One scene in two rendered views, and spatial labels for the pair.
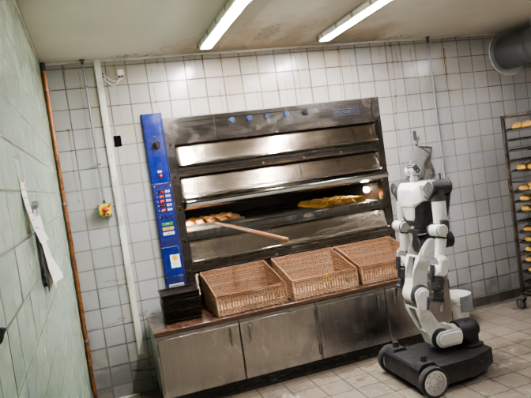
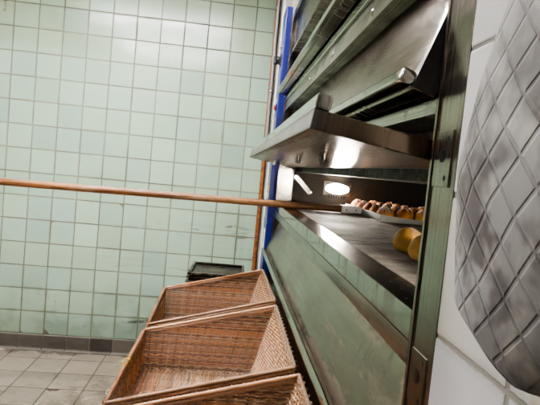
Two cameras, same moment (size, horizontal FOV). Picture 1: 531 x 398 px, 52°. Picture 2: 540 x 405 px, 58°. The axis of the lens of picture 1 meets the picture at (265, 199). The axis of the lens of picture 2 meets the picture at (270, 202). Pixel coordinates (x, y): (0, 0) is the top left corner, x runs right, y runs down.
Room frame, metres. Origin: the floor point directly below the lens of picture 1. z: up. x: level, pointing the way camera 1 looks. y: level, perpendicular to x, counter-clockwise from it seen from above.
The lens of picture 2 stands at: (4.84, -1.67, 1.33)
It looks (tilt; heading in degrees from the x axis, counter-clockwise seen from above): 4 degrees down; 102
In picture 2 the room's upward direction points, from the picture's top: 5 degrees clockwise
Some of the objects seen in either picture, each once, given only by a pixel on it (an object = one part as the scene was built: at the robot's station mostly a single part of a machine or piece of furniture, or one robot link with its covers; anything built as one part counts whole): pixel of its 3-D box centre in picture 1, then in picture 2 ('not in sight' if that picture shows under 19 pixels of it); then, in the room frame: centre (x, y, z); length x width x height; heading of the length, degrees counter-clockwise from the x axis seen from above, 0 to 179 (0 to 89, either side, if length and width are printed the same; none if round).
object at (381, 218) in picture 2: (210, 221); (400, 214); (4.95, 0.52, 1.20); 0.55 x 0.36 x 0.03; 108
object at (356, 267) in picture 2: (290, 217); (312, 231); (4.66, -0.19, 1.16); 1.80 x 0.06 x 0.04; 108
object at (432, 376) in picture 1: (433, 382); not in sight; (3.41, -0.90, 0.10); 0.20 x 0.05 x 0.20; 107
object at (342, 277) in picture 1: (313, 272); (204, 367); (4.39, -0.30, 0.72); 0.56 x 0.49 x 0.28; 107
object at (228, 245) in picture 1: (293, 234); (300, 275); (4.63, -0.20, 1.02); 1.79 x 0.11 x 0.19; 108
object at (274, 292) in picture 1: (242, 286); (211, 309); (4.20, 0.27, 0.72); 0.56 x 0.49 x 0.28; 109
